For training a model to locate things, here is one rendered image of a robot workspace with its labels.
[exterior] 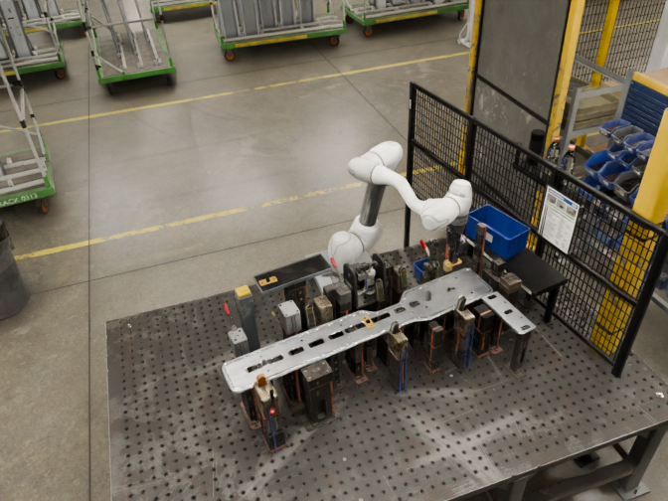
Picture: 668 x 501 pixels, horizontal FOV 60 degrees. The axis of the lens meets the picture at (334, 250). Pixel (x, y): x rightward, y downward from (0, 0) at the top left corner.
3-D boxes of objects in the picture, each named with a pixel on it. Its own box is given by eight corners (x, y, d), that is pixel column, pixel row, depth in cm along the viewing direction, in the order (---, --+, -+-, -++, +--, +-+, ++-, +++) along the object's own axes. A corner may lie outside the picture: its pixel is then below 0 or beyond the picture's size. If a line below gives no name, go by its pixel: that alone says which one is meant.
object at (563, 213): (568, 256, 285) (582, 204, 266) (536, 234, 301) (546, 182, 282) (571, 255, 286) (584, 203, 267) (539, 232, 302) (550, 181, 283)
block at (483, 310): (476, 361, 293) (483, 321, 276) (463, 346, 301) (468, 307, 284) (492, 354, 296) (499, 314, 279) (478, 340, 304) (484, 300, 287)
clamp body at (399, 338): (395, 397, 278) (397, 347, 257) (382, 379, 287) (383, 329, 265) (411, 389, 281) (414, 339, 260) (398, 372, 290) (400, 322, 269)
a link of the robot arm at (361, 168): (368, 167, 279) (386, 155, 287) (341, 158, 290) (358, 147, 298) (371, 190, 287) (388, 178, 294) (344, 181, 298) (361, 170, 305)
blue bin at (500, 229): (506, 259, 303) (509, 240, 295) (463, 233, 324) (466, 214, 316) (527, 248, 311) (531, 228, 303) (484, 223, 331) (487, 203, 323)
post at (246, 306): (250, 363, 298) (238, 300, 271) (246, 354, 304) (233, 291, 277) (263, 358, 301) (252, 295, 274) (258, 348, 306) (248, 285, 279)
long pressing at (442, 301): (235, 400, 245) (235, 398, 244) (219, 364, 261) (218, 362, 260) (496, 292, 290) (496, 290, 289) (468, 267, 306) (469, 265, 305)
